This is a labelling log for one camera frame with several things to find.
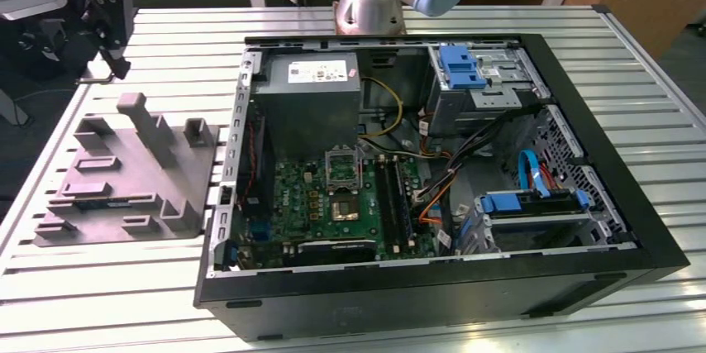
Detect CPU socket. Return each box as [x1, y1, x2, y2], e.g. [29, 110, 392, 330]
[328, 194, 364, 222]

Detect grey parts rack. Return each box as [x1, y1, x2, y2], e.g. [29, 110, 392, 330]
[32, 92, 225, 249]

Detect grey power supply unit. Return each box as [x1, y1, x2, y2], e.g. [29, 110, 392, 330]
[250, 54, 365, 151]

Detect metal socket cover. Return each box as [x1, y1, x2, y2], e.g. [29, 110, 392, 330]
[324, 145, 363, 193]

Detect blue drive carrier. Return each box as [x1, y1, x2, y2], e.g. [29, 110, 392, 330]
[439, 45, 488, 91]

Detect black RAM slot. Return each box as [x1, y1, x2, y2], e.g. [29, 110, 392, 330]
[381, 154, 408, 251]
[373, 154, 400, 253]

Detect green motherboard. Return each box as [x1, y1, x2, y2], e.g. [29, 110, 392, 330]
[229, 150, 441, 270]

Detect graphics card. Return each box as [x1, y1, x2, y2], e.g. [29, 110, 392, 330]
[296, 238, 377, 266]

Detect silver drive cage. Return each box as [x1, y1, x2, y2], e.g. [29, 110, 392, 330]
[427, 44, 552, 136]

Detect hard disk in blue carrier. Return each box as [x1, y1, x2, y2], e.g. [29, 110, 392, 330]
[479, 188, 592, 217]

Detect black PC case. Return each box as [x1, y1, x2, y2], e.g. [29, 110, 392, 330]
[192, 32, 691, 344]

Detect yellow and black wire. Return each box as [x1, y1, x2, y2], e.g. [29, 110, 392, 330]
[357, 75, 404, 139]

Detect black cable bundle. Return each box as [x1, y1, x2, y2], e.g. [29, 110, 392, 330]
[412, 104, 544, 205]

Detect orange wire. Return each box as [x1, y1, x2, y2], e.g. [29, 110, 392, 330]
[416, 198, 443, 227]

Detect blue flat wire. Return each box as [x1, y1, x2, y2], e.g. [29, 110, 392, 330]
[516, 148, 552, 200]

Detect red wire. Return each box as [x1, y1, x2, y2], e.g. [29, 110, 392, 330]
[539, 161, 561, 193]

